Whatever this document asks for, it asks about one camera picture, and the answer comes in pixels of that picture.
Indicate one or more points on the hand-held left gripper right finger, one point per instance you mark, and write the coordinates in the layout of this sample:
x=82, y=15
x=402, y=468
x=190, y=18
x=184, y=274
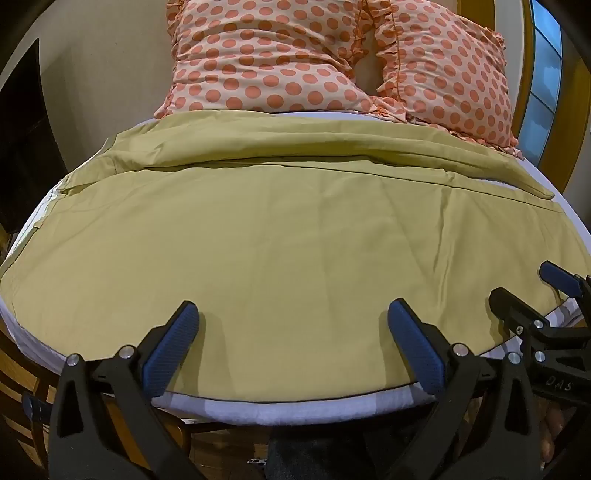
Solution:
x=415, y=350

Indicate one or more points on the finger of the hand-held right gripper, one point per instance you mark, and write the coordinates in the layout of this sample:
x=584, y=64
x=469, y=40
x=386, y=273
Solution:
x=512, y=311
x=561, y=278

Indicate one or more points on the window with wooden frame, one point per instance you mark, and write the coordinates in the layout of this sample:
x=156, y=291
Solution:
x=545, y=74

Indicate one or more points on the orange polka dot pillow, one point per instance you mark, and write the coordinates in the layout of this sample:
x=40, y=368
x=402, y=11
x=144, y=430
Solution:
x=452, y=74
x=258, y=55

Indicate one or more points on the yellow bed blanket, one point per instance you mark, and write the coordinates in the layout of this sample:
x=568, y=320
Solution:
x=286, y=258

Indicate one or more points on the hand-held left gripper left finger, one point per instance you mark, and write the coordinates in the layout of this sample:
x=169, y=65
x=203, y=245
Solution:
x=173, y=339

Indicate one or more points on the white mattress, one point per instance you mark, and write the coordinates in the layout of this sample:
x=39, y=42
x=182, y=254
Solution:
x=258, y=408

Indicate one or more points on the person's right hand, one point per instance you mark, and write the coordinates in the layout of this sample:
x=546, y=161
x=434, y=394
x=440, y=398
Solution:
x=553, y=429

